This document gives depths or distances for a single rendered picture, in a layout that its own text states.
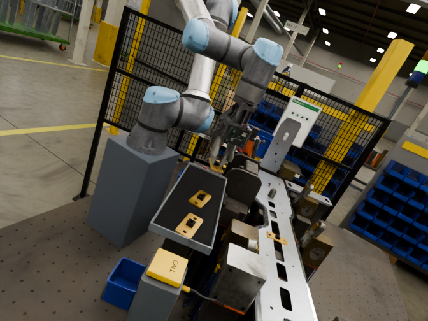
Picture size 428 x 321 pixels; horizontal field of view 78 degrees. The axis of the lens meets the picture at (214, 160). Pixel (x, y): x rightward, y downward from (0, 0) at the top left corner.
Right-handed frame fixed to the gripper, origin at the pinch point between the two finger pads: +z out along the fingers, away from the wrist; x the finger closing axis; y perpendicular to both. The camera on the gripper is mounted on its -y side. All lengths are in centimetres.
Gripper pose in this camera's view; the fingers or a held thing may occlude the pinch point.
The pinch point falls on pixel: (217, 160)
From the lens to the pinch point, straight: 80.4
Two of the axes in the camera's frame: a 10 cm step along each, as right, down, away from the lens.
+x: 9.2, 2.9, 2.6
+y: 1.1, 4.2, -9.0
